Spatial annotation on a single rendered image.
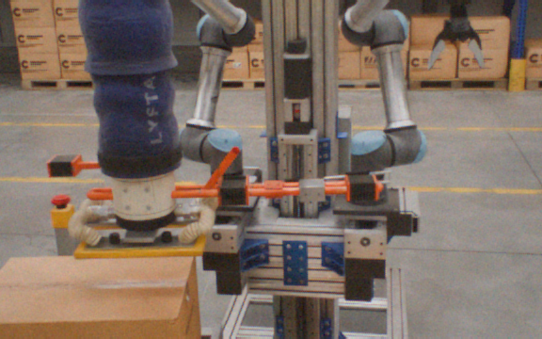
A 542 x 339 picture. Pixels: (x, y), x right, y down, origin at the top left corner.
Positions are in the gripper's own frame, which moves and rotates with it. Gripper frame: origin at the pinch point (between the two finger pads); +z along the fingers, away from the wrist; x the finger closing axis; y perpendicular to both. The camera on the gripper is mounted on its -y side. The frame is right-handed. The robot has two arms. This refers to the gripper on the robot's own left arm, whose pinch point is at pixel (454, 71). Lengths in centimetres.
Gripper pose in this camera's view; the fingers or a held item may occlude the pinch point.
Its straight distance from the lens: 204.9
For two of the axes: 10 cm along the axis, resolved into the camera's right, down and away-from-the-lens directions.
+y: 1.6, -3.2, 9.3
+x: -9.9, -0.2, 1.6
